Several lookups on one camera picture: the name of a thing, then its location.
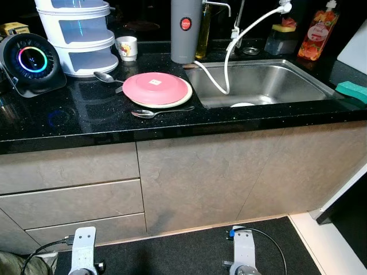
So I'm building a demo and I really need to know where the beige drawer front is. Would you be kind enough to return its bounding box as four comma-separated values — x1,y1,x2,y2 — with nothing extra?
0,142,141,195
0,213,147,256
0,179,145,230

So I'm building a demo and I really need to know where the black floor mat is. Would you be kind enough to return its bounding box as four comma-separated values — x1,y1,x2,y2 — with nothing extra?
0,215,322,275

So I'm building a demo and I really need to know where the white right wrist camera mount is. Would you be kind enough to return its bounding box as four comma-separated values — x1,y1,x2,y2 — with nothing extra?
232,226,257,270

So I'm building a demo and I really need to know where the white printed mug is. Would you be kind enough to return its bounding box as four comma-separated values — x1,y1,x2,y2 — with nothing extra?
115,36,138,62

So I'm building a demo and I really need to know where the grey water filter canister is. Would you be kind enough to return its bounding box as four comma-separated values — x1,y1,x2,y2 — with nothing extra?
170,0,202,64

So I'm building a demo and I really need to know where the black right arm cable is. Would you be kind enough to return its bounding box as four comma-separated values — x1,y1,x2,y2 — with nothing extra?
229,227,287,275

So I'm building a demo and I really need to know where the small yellow box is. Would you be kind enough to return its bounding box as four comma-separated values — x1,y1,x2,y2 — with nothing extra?
0,22,30,38

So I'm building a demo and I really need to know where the white tiered storage container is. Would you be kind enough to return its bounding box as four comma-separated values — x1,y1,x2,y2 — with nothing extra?
34,0,119,77

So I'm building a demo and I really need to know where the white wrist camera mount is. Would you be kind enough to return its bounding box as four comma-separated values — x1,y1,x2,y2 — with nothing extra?
70,227,97,273
232,226,257,270

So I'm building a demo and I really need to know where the stainless steel sink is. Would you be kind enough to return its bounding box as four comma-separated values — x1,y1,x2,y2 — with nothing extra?
183,58,345,109

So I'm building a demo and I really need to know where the olive green fabric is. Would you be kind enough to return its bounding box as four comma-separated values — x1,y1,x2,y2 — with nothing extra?
0,250,38,275

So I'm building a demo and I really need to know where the small chrome filter tap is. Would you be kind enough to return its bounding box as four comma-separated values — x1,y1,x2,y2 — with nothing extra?
204,0,232,18

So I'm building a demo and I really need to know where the white edged side panel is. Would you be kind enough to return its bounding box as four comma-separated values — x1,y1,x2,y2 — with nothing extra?
314,163,367,225

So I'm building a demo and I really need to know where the peach dish soap pump bottle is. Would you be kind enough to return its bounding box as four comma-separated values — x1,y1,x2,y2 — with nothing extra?
296,0,340,62

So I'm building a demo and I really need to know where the olive oil glass bottle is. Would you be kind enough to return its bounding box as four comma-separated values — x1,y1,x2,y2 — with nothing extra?
195,3,212,60

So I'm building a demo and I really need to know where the yellow sponge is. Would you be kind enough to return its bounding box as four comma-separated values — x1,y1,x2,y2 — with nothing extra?
272,24,297,33

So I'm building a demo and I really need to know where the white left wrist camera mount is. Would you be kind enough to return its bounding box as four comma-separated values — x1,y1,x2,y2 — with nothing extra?
70,227,97,273

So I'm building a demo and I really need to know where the dark clear sponge holder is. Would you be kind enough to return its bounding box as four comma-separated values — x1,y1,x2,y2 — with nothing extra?
270,29,299,56

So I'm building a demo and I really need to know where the red scouring pad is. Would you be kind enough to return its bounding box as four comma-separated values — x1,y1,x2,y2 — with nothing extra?
281,17,298,29

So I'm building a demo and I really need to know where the silver metal spoon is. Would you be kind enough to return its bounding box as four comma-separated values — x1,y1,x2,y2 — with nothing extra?
93,71,126,94
131,105,196,119

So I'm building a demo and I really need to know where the white board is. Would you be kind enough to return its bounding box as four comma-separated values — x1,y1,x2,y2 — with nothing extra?
337,20,367,61

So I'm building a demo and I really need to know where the white flexible hose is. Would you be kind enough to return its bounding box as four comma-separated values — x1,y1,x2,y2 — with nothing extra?
194,2,292,95

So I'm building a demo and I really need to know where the chrome gooseneck kitchen faucet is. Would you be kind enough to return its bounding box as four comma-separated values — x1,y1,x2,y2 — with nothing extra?
231,0,247,41

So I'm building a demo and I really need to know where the black round ring-light speaker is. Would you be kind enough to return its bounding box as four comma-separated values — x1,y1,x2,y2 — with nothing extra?
0,33,67,98

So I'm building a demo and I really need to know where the green sponge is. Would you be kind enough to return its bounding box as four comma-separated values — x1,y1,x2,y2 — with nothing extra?
335,81,367,104

